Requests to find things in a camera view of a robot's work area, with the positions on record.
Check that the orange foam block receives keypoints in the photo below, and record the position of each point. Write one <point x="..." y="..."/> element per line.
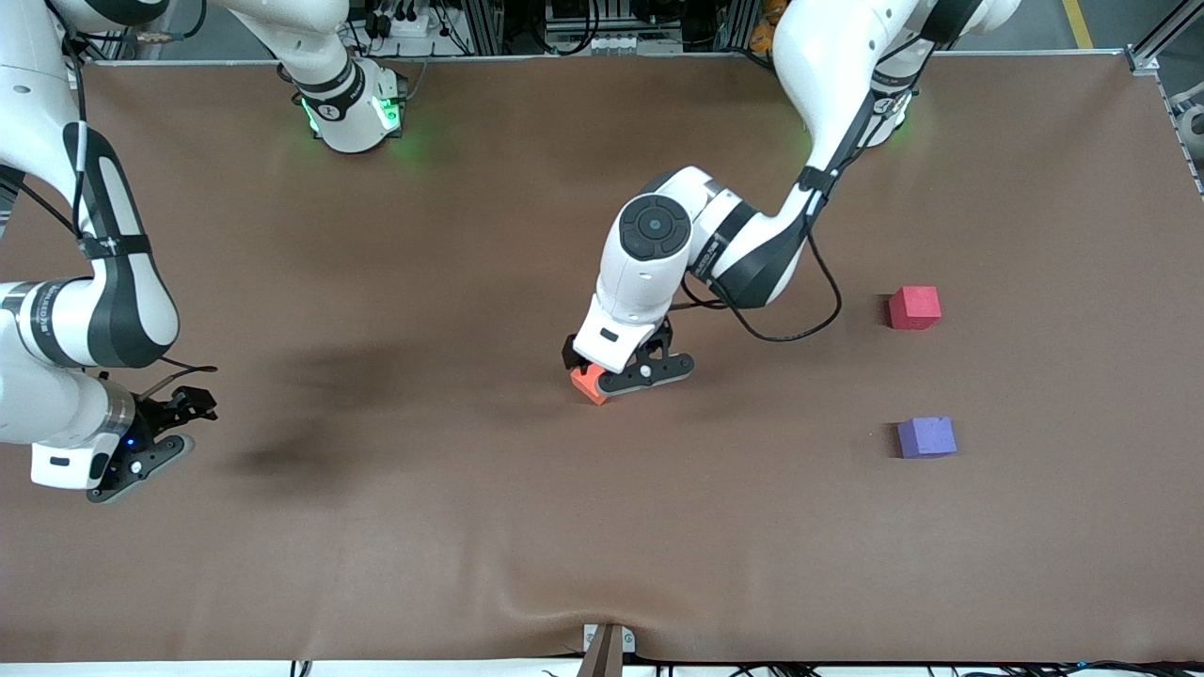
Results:
<point x="588" y="384"/>

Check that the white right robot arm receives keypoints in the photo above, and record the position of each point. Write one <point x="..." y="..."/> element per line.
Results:
<point x="56" y="320"/>

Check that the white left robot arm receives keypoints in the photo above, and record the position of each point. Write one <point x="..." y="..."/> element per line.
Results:
<point x="658" y="226"/>

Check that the brown table cover sheet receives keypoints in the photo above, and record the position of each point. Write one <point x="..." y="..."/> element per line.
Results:
<point x="527" y="527"/>

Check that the red foam block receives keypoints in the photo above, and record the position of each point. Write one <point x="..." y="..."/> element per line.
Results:
<point x="914" y="307"/>

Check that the purple foam block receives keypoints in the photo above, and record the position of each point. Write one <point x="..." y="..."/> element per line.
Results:
<point x="926" y="438"/>

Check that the white terminal block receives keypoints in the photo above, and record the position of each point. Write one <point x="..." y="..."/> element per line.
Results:
<point x="611" y="43"/>

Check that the pile of orange objects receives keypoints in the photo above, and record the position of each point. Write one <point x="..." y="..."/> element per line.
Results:
<point x="760" y="39"/>

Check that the white power strip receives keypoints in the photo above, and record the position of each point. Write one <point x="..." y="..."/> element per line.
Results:
<point x="404" y="26"/>

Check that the silver clamp bracket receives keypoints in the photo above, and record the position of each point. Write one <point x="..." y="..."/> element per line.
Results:
<point x="628" y="641"/>

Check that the aluminium frame post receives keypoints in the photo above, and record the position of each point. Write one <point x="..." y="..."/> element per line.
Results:
<point x="743" y="26"/>
<point x="487" y="28"/>

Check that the white corner bracket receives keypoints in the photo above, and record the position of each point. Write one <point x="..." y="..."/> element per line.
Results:
<point x="1143" y="64"/>

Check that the aluminium frame strut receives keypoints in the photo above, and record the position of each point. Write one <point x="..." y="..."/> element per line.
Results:
<point x="1157" y="42"/>

